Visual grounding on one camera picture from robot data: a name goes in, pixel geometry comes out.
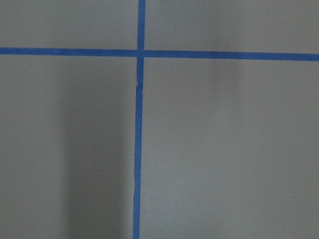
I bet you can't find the brown paper table cover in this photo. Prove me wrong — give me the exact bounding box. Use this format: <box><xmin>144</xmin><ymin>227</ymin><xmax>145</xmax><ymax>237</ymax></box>
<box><xmin>0</xmin><ymin>0</ymin><xmax>319</xmax><ymax>239</ymax></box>

